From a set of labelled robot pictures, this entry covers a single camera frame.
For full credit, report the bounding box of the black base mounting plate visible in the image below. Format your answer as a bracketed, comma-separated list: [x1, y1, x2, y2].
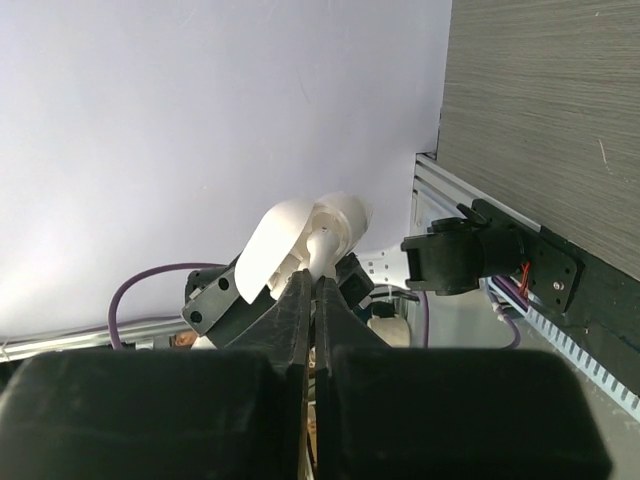
[471, 199, 639, 394]

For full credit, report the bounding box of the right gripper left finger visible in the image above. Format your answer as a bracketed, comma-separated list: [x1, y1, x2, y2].
[1, 271, 311, 479]

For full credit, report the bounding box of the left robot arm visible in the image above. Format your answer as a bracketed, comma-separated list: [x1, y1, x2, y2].
[182, 192, 525, 347]

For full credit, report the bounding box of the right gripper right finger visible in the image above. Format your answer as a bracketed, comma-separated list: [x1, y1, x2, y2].
[315, 279, 613, 479]

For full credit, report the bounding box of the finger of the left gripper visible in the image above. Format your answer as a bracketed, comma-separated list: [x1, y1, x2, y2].
[182, 258, 275, 349]
[336, 253, 373, 312]

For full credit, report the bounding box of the white slotted cable duct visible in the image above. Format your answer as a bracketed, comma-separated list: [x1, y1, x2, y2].
[485, 279, 639, 422]

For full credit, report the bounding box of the oval white charging case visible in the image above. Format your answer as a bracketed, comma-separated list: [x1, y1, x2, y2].
[235, 192, 373, 304]

